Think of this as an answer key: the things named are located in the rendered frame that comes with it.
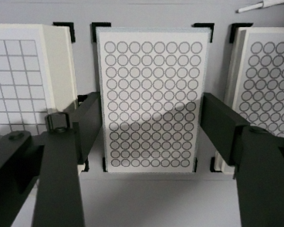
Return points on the white rectangular block with grid top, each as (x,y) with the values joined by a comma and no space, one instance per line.
(37,76)

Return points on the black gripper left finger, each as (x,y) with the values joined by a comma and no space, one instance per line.
(52,157)

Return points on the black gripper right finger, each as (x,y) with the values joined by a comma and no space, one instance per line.
(259,164)

